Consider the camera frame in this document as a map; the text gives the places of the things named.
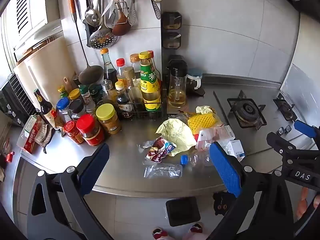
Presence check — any black countertop oven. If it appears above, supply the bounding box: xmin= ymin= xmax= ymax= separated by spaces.
xmin=0 ymin=72 xmax=37 ymax=127

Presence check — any tall dark soy sauce bottle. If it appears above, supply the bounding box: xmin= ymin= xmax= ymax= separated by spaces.
xmin=100 ymin=48 xmax=118 ymax=85

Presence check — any glass oil dispenser black lid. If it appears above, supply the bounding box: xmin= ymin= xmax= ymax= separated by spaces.
xmin=167 ymin=55 xmax=188 ymax=108

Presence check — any blue lid jar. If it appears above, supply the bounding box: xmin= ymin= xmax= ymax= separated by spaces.
xmin=56 ymin=97 xmax=70 ymax=115

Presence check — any dark vinegar bottle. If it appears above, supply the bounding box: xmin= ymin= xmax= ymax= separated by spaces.
xmin=33 ymin=88 xmax=62 ymax=131

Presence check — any yellow cap bottle red lid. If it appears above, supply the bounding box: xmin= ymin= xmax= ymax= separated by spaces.
xmin=147 ymin=50 xmax=162 ymax=80

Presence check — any black ladle with wooden handle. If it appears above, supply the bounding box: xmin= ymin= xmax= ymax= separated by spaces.
xmin=69 ymin=0 xmax=104 ymax=85

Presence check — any glass cruet with steel cap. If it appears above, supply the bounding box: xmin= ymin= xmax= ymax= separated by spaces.
xmin=101 ymin=79 xmax=118 ymax=105

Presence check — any large yellow lid jar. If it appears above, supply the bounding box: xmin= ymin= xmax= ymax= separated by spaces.
xmin=96 ymin=104 xmax=122 ymax=135

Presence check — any pink and white plastic packaging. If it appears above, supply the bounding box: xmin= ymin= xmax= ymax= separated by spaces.
xmin=195 ymin=126 xmax=235 ymax=152

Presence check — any white and blue medicine box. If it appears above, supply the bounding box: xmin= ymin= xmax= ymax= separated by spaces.
xmin=225 ymin=140 xmax=246 ymax=162

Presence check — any person's right hand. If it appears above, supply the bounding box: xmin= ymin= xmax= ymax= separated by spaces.
xmin=296 ymin=187 xmax=320 ymax=220

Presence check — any pale bottle with gold cap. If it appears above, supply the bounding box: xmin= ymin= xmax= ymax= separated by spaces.
xmin=124 ymin=67 xmax=144 ymax=105

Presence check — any white cutting board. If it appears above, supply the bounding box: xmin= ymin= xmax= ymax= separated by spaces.
xmin=14 ymin=50 xmax=75 ymax=120

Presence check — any steel slotted skimmer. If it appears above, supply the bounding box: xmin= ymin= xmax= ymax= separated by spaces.
xmin=88 ymin=0 xmax=118 ymax=50

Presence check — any black trash bin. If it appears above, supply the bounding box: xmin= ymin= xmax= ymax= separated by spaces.
xmin=166 ymin=197 xmax=201 ymax=227

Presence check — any large yellow paper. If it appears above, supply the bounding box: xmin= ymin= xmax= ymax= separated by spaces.
xmin=155 ymin=118 xmax=197 ymax=157

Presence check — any small dark bottle yellow cap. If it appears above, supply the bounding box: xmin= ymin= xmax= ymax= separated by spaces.
xmin=114 ymin=80 xmax=134 ymax=118

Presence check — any slotted steel spatula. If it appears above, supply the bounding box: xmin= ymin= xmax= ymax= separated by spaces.
xmin=150 ymin=0 xmax=162 ymax=20

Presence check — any small yellow lid jar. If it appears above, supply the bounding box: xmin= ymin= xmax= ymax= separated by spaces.
xmin=69 ymin=89 xmax=82 ymax=101

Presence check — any clear bottle with blue cap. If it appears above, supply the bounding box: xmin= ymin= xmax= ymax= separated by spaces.
xmin=181 ymin=152 xmax=213 ymax=168

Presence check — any glass jar with white handle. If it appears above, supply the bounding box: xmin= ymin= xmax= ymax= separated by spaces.
xmin=186 ymin=68 xmax=205 ymax=96

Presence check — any silver foil splash guard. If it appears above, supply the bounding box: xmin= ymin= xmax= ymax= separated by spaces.
xmin=280 ymin=64 xmax=320 ymax=111

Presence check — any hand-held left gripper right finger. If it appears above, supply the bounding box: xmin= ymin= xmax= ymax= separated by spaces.
xmin=207 ymin=141 xmax=303 ymax=240

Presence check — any clear plastic packet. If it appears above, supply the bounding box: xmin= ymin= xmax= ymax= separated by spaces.
xmin=143 ymin=164 xmax=183 ymax=178

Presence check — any small yellow crumpled paper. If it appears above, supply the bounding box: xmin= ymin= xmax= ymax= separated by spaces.
xmin=195 ymin=105 xmax=215 ymax=115

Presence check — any small red lid jar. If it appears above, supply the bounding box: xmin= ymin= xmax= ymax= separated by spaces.
xmin=63 ymin=120 xmax=84 ymax=145

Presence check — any large green label oil bottle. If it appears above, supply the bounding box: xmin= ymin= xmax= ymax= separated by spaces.
xmin=138 ymin=51 xmax=162 ymax=112

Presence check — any large red lid jar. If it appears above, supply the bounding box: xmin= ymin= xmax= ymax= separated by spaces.
xmin=76 ymin=114 xmax=105 ymax=147

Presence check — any yellow foam fruit net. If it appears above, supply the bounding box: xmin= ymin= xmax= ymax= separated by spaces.
xmin=187 ymin=112 xmax=217 ymax=133

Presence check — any red food box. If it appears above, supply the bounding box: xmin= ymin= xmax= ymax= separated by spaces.
xmin=16 ymin=115 xmax=45 ymax=154

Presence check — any brown wooden spoon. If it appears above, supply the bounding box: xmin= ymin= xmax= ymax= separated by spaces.
xmin=112 ymin=2 xmax=132 ymax=37

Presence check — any silver foil wrapper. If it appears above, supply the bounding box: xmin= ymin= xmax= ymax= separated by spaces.
xmin=137 ymin=140 xmax=158 ymax=149

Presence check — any red snack wrapper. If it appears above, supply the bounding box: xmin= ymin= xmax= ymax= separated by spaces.
xmin=145 ymin=137 xmax=177 ymax=162

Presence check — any black wall spice box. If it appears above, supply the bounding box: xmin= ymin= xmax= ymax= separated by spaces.
xmin=162 ymin=31 xmax=182 ymax=49
xmin=161 ymin=11 xmax=182 ymax=30

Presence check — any pink fleece clothing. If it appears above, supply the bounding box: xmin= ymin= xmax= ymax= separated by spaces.
xmin=182 ymin=232 xmax=208 ymax=240

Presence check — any steel gas stove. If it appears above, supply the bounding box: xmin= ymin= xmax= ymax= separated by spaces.
xmin=213 ymin=90 xmax=320 ymax=153

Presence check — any patterned oven mitt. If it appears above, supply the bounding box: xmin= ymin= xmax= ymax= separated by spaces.
xmin=35 ymin=124 xmax=56 ymax=154

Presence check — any green cap spice bottle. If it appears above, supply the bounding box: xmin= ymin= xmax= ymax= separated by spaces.
xmin=79 ymin=85 xmax=92 ymax=110

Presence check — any black lid jar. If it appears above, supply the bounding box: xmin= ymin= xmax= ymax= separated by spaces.
xmin=67 ymin=100 xmax=87 ymax=120

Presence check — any black wire bottle rack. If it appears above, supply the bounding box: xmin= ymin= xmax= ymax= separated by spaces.
xmin=116 ymin=87 xmax=164 ymax=121

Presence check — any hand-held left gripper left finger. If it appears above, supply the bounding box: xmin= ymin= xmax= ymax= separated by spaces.
xmin=26 ymin=143 xmax=118 ymax=240

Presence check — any red cap sauce bottle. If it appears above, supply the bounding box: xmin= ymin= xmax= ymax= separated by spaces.
xmin=115 ymin=58 xmax=127 ymax=83

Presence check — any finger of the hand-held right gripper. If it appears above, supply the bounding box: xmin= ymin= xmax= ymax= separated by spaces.
xmin=266 ymin=132 xmax=320 ymax=160
xmin=294 ymin=120 xmax=320 ymax=139

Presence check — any orange cap bottle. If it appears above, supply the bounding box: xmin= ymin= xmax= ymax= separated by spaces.
xmin=130 ymin=53 xmax=142 ymax=80

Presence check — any black cat shaped mat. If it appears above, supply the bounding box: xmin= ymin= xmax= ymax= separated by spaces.
xmin=212 ymin=191 xmax=237 ymax=216

